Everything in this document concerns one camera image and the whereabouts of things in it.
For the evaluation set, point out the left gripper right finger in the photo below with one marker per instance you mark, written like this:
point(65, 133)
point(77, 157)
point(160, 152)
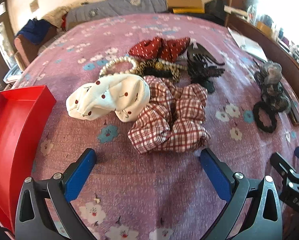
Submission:
point(263, 219)

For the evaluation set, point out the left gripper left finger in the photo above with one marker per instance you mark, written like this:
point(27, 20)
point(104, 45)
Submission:
point(33, 219)

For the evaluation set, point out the grey plaid scrunchie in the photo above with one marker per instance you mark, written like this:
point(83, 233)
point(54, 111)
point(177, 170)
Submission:
point(268, 78)

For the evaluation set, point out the red white plaid scrunchie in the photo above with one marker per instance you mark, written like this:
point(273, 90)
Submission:
point(173, 120)

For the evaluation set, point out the black claw hair clip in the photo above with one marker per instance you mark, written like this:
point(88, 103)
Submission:
point(202, 63)

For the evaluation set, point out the white cherry print scrunchie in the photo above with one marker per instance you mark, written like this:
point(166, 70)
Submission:
point(124, 94)

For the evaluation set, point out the red dotted scrunchie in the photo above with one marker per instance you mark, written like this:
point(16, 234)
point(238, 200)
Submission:
point(160, 48)

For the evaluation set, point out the leopard print scrunchie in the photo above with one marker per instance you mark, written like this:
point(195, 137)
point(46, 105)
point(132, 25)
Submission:
point(158, 69)

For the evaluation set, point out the brown hair barrette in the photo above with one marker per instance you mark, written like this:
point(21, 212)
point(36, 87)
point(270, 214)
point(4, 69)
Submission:
point(293, 113)

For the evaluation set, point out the pink floral bedspread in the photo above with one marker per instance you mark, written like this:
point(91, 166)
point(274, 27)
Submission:
point(148, 182)

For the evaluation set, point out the red tray box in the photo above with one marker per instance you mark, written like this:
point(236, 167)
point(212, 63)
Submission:
point(23, 116)

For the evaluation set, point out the white paper sheet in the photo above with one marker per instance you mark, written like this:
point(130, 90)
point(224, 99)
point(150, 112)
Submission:
point(249, 46)

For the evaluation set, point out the brown armchair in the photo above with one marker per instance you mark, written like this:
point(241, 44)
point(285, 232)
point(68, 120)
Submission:
point(27, 51)

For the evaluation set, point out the yellow flat box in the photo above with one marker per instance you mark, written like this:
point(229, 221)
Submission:
point(188, 10)

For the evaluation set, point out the blue cloth on armchair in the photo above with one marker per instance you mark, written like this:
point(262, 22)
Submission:
point(35, 30)

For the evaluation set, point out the cardboard box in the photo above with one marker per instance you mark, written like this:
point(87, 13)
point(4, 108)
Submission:
point(184, 4)

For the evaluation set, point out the blue grey folded quilt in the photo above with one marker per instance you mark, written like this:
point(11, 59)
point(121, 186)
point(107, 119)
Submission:
point(112, 8)

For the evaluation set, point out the wooden bed frame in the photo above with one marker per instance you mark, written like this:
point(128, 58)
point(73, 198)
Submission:
point(273, 51)

